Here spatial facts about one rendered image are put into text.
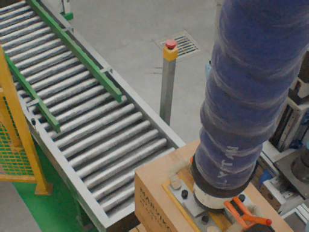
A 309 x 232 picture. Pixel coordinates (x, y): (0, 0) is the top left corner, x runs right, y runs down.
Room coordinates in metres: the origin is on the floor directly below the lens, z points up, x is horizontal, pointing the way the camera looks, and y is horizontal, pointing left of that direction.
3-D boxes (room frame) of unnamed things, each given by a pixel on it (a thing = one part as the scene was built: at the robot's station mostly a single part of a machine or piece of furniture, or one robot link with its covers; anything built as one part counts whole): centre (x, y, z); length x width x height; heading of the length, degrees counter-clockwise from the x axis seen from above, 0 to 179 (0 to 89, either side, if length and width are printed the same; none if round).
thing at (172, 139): (2.23, 0.49, 0.50); 2.31 x 0.05 x 0.19; 40
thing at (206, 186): (0.84, -0.24, 1.32); 0.23 x 0.23 x 0.04
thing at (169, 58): (1.89, -0.02, 0.50); 0.07 x 0.07 x 1.00; 40
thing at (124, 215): (1.13, -0.01, 0.58); 0.70 x 0.03 x 0.06; 130
